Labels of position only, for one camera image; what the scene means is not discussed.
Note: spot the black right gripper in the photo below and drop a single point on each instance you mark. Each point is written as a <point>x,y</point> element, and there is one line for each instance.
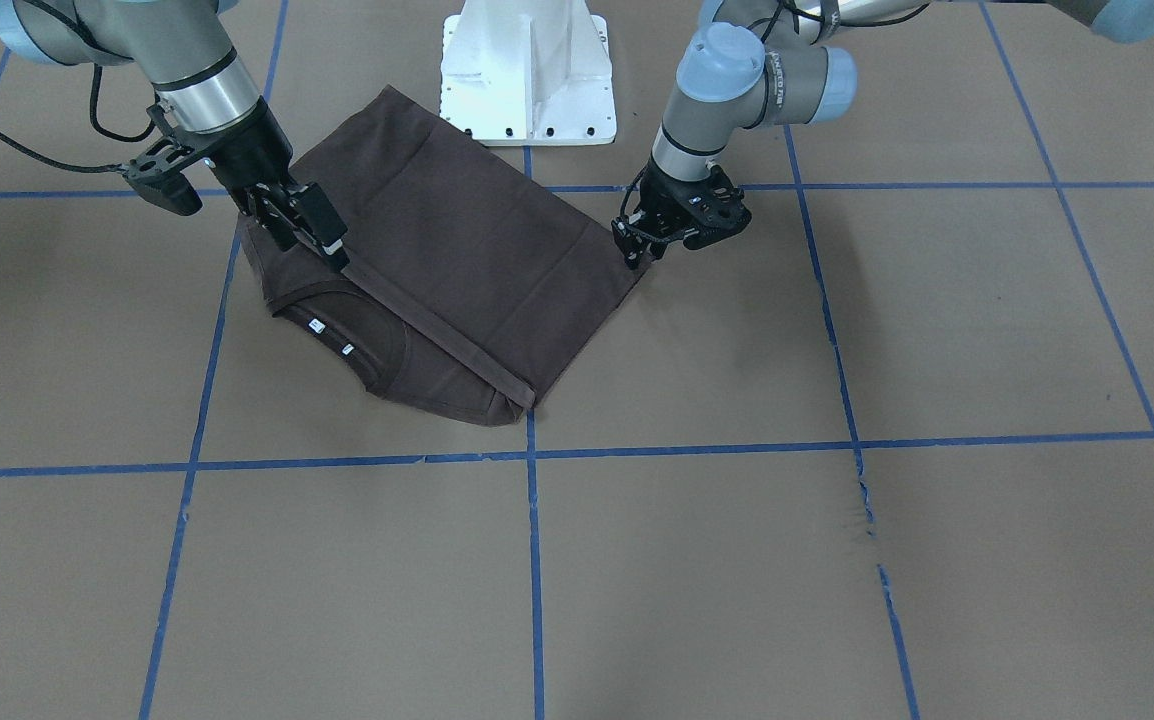
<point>248,149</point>

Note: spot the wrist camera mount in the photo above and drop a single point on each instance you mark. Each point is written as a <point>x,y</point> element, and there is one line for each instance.
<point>715,208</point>
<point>157,174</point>

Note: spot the brown t-shirt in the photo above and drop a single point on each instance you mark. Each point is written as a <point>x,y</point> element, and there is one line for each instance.
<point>469,288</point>

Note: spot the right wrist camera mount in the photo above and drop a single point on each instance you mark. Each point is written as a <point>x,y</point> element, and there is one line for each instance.
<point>157,174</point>

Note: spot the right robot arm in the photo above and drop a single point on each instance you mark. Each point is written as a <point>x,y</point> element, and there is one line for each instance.
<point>208,109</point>

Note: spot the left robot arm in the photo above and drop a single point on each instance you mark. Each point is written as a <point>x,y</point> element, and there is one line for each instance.
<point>913,70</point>

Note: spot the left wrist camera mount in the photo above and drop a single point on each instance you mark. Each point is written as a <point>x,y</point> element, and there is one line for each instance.
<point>715,208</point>

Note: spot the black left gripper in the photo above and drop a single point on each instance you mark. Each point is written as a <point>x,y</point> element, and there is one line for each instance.
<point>665,190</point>

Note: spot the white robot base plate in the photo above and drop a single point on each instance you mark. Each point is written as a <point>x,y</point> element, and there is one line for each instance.
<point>528,73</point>

